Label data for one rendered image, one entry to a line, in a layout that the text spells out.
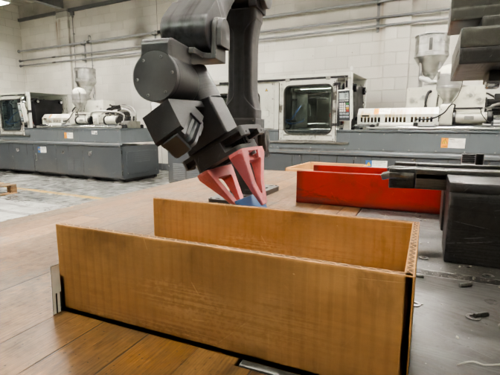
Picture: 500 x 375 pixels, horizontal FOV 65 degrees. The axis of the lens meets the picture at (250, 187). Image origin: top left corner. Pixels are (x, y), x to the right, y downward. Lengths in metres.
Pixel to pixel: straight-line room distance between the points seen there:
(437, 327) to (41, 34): 12.20
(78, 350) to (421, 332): 0.23
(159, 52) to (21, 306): 0.29
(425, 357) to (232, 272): 0.13
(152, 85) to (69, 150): 7.79
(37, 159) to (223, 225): 8.74
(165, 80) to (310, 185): 0.36
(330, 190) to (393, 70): 6.37
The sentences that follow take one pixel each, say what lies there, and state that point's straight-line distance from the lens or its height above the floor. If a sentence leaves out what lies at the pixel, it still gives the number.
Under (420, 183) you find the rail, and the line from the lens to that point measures 0.52.
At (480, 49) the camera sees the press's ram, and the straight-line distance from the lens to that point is 0.48.
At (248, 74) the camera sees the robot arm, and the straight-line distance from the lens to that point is 0.74.
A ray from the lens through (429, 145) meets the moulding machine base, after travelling 5.01.
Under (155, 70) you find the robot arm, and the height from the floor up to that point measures 1.10.
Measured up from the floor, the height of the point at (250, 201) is 0.94.
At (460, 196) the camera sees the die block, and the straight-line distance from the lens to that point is 0.45.
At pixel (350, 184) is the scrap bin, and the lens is 0.70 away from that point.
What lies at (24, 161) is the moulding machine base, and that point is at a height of 0.28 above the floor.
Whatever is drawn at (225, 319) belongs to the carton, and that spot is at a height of 0.92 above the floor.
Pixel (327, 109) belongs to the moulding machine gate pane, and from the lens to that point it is 5.21.
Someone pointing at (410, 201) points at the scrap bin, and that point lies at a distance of 0.70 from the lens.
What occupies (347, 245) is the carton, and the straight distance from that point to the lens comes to 0.33.
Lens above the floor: 1.04
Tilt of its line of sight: 9 degrees down
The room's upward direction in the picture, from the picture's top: straight up
